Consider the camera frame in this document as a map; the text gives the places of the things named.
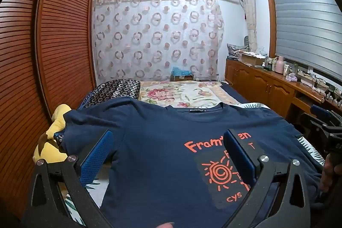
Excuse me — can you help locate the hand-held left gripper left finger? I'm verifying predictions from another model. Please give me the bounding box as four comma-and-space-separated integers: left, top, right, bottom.
23, 130, 114, 228

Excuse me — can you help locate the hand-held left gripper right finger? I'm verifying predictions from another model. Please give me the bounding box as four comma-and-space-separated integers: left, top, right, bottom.
224, 129, 312, 228

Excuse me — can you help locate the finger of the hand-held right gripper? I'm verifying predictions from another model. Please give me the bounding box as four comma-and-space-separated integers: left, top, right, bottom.
310, 104, 342, 135

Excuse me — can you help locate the navy printed t-shirt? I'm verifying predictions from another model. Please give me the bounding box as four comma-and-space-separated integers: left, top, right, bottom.
57, 97, 325, 228

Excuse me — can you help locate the person's right hand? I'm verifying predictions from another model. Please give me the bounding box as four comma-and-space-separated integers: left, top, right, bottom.
319, 154, 342, 192

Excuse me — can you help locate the leaf print bedsheet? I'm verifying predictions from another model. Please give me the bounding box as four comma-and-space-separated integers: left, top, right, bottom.
57, 102, 326, 228

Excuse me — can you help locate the yellow plush toy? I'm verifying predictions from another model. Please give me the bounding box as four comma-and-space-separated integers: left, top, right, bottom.
33, 104, 72, 164

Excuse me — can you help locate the pink bottle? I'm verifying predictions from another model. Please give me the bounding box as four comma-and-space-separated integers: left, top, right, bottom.
275, 56, 285, 74

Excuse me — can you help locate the dark blue bed sheet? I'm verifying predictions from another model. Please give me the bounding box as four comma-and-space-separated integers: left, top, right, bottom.
220, 81, 249, 104

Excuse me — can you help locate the wooden cabinet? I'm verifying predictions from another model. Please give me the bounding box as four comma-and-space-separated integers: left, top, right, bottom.
225, 57, 342, 122

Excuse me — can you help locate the dark circle-print pillow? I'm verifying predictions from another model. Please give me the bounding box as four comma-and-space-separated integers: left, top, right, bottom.
77, 79, 141, 111

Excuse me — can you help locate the floral blanket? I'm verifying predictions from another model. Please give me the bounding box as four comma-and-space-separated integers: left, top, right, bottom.
139, 81, 242, 109

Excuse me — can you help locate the open cardboard box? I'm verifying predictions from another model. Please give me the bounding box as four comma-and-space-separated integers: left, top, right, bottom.
240, 53, 266, 66

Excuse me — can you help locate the grey window blind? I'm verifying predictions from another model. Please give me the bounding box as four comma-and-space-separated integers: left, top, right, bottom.
268, 0, 342, 71

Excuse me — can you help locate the cardboard box with blue contents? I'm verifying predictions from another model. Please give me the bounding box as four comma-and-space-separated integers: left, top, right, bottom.
171, 66, 194, 81

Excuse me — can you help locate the folded cloth stack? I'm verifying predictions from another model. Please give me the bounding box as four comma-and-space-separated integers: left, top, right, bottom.
227, 43, 250, 59

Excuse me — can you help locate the cream corner curtain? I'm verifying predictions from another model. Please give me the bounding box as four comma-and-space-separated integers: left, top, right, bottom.
239, 0, 258, 53

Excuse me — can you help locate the wooden louvered wardrobe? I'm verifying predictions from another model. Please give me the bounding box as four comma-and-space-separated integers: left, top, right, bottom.
0, 0, 98, 218

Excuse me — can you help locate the floral pink curtain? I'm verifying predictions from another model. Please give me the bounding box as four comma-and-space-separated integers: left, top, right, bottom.
92, 0, 225, 83

